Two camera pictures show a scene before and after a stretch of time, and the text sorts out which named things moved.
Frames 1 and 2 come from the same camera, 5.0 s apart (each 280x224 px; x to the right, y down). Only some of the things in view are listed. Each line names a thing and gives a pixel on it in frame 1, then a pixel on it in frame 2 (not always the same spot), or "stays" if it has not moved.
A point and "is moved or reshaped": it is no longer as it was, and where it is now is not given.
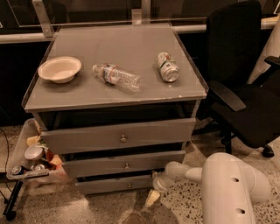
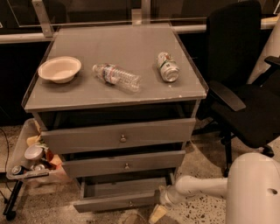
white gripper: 160,183 -> 166,196
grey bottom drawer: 98,185 is moved or reshaped
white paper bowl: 60,69 stays
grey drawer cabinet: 118,101 stays
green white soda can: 168,66 stays
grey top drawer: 119,136 stays
